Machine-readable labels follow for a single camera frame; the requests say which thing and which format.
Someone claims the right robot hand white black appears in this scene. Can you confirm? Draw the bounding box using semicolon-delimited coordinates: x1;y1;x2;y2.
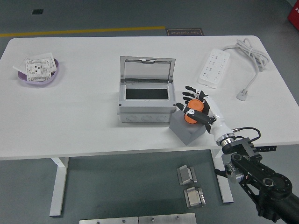
176;85;234;143

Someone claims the orange cylinder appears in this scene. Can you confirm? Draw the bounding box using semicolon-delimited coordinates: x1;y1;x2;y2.
184;99;204;124

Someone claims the grey electrical box clear lid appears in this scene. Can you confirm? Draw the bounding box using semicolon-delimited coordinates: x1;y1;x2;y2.
117;55;176;124

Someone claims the grey cube with round recess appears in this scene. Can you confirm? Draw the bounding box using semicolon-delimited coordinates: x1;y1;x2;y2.
170;109;211;146

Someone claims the red box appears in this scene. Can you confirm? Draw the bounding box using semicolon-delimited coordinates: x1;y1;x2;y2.
287;5;299;25

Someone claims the metal block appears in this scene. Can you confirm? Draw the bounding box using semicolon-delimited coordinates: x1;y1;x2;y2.
184;186;206;208
177;165;199;186

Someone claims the white power strip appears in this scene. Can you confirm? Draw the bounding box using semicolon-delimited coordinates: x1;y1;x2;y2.
198;48;231;89

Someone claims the white table leg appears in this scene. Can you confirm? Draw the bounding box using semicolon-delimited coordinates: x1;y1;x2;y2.
210;149;234;203
49;157;70;217

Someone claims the dark floor sign with lettering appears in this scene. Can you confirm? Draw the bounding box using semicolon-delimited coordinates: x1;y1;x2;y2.
165;28;203;37

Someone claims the grey metal plate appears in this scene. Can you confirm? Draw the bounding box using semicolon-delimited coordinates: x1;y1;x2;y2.
138;212;197;224

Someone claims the yellow floor tape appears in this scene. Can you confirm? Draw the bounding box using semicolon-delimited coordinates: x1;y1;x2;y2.
0;26;166;38

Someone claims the white flat panel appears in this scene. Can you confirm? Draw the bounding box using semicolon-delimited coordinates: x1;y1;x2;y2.
25;52;58;72

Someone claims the white socket module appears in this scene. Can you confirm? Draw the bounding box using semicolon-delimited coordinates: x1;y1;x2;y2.
25;59;52;82

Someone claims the purple bowl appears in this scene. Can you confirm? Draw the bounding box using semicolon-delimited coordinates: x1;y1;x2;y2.
17;58;60;87

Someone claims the white power cord with plug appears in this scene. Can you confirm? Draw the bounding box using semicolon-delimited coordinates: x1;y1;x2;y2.
221;38;271;101

